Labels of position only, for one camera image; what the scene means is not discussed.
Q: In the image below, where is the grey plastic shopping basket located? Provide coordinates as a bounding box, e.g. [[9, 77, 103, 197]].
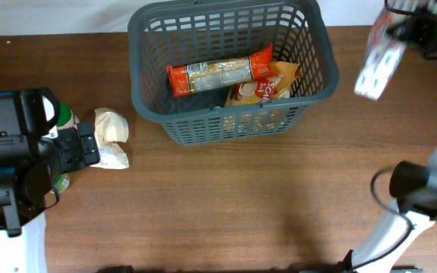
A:
[[127, 0, 339, 145]]

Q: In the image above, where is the green lid pesto jar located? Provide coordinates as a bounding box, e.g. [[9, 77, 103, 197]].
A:
[[51, 174, 71, 193]]

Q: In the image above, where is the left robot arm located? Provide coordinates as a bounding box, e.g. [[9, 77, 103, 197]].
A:
[[0, 87, 100, 272]]

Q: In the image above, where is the green lid white jar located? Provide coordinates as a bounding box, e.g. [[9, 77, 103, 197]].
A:
[[43, 97, 80, 139]]

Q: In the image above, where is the orange biscuit packet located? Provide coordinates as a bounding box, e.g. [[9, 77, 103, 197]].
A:
[[167, 45, 273, 97]]

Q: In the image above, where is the orange coffee sachet bag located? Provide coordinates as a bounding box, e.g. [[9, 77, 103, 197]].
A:
[[224, 60, 303, 132]]

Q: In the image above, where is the tissue multipack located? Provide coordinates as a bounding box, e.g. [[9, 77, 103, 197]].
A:
[[354, 8, 406, 100]]

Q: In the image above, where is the beige paper bag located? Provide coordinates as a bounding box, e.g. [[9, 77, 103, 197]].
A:
[[93, 108, 129, 170]]

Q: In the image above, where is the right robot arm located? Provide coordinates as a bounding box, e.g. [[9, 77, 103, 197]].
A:
[[341, 0, 437, 272]]

